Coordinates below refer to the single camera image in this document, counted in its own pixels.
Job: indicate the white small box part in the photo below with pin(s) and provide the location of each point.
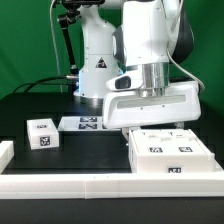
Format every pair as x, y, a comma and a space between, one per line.
42, 134

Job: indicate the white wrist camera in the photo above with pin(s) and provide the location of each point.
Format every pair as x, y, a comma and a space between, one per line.
123, 83

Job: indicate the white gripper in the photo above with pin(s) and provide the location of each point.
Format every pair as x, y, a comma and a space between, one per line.
127, 109

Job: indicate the white small door part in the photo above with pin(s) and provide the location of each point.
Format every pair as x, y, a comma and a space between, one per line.
148, 141

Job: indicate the white flat panel with tags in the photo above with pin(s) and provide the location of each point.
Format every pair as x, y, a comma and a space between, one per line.
81, 124

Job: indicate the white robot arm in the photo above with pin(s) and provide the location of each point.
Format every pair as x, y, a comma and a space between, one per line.
129, 46

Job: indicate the white U-shaped fence frame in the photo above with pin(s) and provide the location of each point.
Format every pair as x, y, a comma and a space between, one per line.
89, 186

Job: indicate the white cabinet body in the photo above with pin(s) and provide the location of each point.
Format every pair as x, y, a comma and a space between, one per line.
168, 163

